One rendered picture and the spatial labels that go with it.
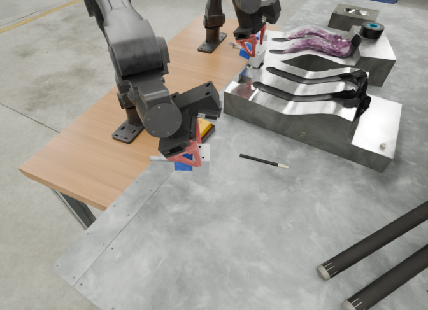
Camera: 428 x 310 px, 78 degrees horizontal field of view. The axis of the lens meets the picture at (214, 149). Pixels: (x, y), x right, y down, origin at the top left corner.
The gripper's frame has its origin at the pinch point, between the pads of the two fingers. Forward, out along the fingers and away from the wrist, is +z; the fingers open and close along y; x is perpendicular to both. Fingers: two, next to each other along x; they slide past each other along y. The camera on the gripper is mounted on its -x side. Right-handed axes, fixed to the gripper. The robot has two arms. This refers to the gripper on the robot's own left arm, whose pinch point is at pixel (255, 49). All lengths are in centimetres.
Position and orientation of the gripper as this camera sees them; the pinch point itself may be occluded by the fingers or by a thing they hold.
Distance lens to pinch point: 95.6
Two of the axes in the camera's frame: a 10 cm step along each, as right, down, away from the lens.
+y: 5.2, -7.2, 4.6
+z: 3.6, 6.7, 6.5
